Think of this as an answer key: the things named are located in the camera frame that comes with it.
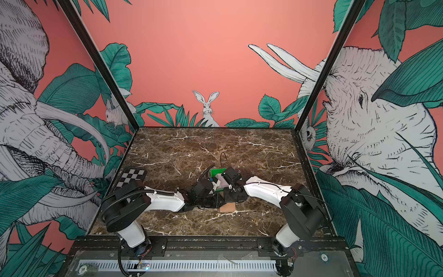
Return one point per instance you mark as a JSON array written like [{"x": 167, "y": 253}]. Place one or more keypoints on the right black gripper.
[{"x": 227, "y": 198}]

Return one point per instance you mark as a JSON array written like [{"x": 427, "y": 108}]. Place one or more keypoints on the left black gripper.
[{"x": 218, "y": 198}]

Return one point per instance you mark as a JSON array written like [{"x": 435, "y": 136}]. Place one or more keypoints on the pink leather card holder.
[{"x": 228, "y": 208}]

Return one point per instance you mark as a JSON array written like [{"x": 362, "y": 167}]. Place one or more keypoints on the green plastic tray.
[{"x": 215, "y": 172}]

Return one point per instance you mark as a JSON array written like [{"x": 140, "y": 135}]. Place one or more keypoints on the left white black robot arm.
[{"x": 121, "y": 209}]

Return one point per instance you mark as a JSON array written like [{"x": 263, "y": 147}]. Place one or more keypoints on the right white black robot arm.
[{"x": 303, "y": 212}]

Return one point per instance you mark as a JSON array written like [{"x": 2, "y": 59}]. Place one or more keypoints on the white red credit card stack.
[{"x": 221, "y": 183}]

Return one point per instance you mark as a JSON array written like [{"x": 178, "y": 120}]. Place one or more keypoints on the black white checkerboard plate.
[{"x": 129, "y": 175}]

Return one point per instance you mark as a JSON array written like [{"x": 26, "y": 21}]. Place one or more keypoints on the black front mounting rail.
[{"x": 264, "y": 246}]

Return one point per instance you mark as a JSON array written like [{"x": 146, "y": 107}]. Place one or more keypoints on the white slotted cable duct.
[{"x": 200, "y": 265}]

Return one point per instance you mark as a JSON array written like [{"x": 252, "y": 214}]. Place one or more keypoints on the right black frame post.
[{"x": 349, "y": 21}]

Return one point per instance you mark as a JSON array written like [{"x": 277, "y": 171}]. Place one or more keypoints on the black frame post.
[
  {"x": 349, "y": 21},
  {"x": 83, "y": 34}
]

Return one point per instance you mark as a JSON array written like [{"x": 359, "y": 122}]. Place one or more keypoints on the left black frame post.
[{"x": 83, "y": 34}]

